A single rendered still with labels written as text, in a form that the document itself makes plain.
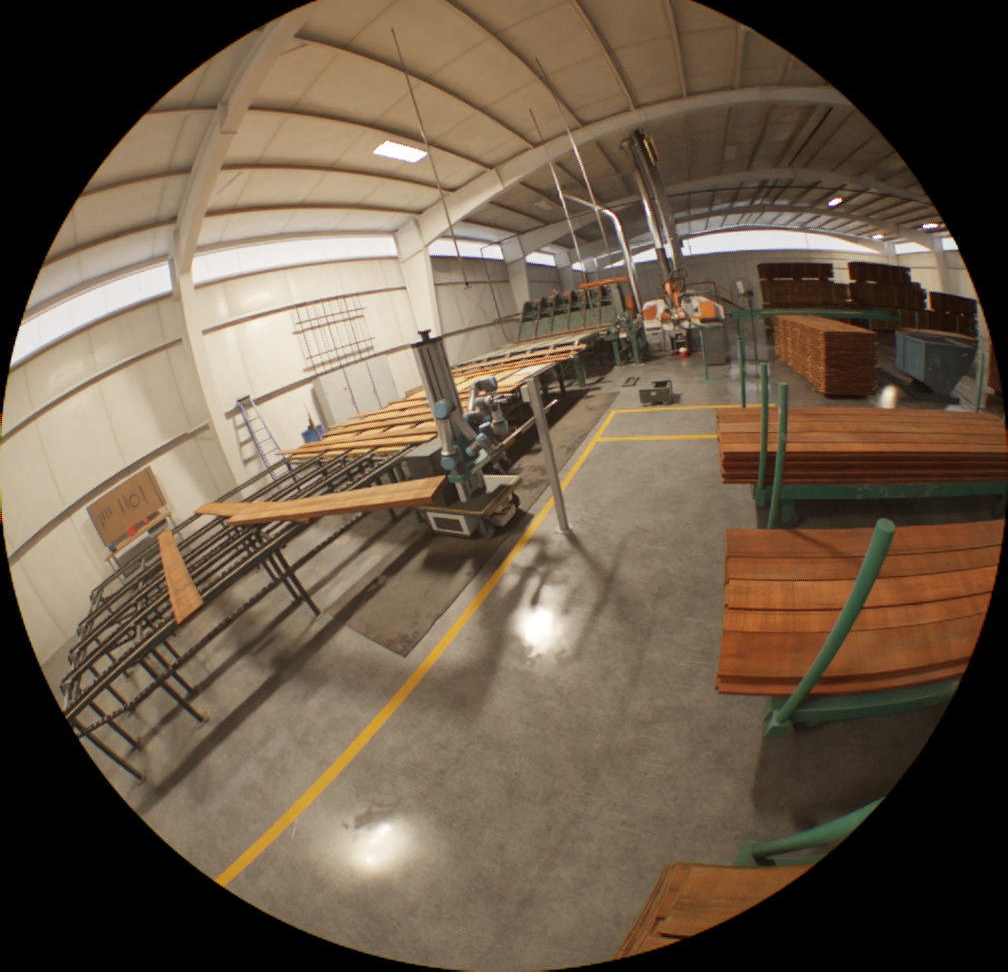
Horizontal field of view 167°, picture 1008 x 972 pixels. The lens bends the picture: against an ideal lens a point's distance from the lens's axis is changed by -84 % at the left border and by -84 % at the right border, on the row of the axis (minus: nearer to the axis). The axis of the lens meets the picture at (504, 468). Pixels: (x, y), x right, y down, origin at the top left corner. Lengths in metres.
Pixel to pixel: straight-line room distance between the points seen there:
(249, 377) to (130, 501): 4.11
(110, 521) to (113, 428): 1.89
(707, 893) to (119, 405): 9.30
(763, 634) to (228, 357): 9.61
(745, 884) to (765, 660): 0.87
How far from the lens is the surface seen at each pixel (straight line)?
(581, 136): 10.60
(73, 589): 9.40
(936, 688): 1.88
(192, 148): 7.33
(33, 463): 9.35
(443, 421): 2.55
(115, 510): 8.62
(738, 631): 1.53
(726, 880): 0.91
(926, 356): 7.25
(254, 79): 5.60
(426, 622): 2.55
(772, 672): 1.45
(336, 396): 9.46
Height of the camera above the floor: 1.70
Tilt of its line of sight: 22 degrees down
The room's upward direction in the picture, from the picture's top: 16 degrees counter-clockwise
